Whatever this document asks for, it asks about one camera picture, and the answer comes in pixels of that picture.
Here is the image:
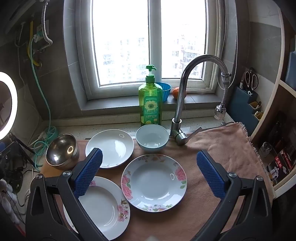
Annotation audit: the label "white plug cable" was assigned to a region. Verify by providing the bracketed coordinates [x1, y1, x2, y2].
[30, 131, 50, 149]

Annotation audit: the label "shallow floral-rim plate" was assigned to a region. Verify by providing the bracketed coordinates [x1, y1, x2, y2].
[63, 176, 131, 241]

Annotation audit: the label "green dish soap bottle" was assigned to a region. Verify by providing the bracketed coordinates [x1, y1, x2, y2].
[138, 64, 162, 127]

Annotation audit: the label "black tripod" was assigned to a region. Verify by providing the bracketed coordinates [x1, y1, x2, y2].
[9, 133, 35, 163]

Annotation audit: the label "light blue ceramic bowl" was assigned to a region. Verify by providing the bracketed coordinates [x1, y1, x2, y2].
[135, 124, 169, 153]

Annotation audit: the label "clear drinking glass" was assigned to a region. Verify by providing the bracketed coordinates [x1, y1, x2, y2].
[259, 142, 278, 163]

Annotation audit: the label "black handled scissors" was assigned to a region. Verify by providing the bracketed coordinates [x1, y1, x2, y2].
[240, 68, 259, 92]

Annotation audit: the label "orange fruit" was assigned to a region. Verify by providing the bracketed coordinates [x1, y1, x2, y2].
[172, 87, 187, 100]

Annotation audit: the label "person's left hand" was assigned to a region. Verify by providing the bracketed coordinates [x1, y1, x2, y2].
[0, 178, 19, 224]

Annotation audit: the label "pink towel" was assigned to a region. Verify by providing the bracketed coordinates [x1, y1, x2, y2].
[53, 122, 274, 241]

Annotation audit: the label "white framed window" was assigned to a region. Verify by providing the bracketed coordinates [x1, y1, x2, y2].
[75, 0, 226, 100]

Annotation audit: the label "blue wall organizer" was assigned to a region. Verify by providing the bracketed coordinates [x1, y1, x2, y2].
[233, 86, 263, 135]

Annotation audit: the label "black device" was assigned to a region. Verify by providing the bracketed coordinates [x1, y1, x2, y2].
[0, 141, 23, 193]

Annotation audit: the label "blue plastic bowl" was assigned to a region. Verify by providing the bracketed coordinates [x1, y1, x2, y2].
[155, 82, 172, 102]

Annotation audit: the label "plain white plate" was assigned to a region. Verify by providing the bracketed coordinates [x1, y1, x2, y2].
[85, 129, 135, 169]

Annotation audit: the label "stainless steel bowl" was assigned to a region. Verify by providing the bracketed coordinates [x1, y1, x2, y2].
[46, 133, 80, 170]

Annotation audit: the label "flexible faucet sprayer head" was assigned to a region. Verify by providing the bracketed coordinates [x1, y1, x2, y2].
[213, 72, 232, 120]

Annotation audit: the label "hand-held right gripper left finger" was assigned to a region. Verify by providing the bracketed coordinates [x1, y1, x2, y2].
[25, 148, 109, 241]

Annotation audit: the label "yellow pipe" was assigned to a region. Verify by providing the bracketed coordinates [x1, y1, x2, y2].
[27, 21, 40, 66]

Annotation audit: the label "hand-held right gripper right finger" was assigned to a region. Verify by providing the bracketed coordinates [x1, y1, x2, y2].
[191, 150, 273, 241]

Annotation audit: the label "teal round power strip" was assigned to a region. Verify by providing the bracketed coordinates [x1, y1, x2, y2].
[45, 126, 59, 142]

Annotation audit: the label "red and black box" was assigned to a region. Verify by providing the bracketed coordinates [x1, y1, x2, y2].
[266, 149, 296, 186]

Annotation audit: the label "deep rose-print plate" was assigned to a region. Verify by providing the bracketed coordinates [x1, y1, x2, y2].
[121, 153, 187, 212]

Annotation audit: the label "teal cable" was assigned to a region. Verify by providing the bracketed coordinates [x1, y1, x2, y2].
[32, 35, 59, 168]

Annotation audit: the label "ring light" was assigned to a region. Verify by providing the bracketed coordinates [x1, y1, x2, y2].
[0, 71, 18, 140]

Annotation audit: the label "metal flexible hose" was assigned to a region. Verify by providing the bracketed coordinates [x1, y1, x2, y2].
[40, 0, 53, 50]

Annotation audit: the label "chrome gooseneck faucet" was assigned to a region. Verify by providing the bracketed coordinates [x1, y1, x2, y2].
[170, 54, 226, 146]

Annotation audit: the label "white shelf cabinet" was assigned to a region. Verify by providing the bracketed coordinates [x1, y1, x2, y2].
[248, 0, 296, 197]

